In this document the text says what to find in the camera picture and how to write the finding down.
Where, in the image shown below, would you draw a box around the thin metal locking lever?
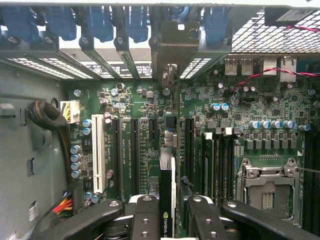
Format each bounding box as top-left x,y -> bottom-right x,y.
287,165 -> 320,175

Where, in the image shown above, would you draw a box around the metal CPU socket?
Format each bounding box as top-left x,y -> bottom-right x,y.
235,156 -> 301,221

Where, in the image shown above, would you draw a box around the green motherboard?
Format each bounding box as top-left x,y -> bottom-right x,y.
58,56 -> 320,240

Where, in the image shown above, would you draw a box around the red yellow black wires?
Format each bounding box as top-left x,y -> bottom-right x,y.
51,190 -> 75,220

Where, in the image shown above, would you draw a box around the short black expansion slot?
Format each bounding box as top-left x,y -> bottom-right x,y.
149,116 -> 159,143

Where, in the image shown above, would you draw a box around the blue expansion slot clip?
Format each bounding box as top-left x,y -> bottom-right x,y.
45,6 -> 78,42
124,6 -> 149,45
84,6 -> 115,43
0,6 -> 39,44
163,6 -> 194,25
202,6 -> 229,48

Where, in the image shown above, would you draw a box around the white PCI expansion slot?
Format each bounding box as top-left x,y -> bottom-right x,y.
90,113 -> 106,194

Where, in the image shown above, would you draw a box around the black sleeved cable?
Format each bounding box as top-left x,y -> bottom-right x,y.
25,99 -> 74,186

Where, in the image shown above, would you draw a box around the white power connector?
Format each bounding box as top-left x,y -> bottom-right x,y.
59,99 -> 82,125

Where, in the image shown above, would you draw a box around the red and black twisted wire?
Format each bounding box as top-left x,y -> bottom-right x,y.
229,66 -> 320,106

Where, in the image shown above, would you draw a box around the open grey PC case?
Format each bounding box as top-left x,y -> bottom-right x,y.
0,0 -> 320,240

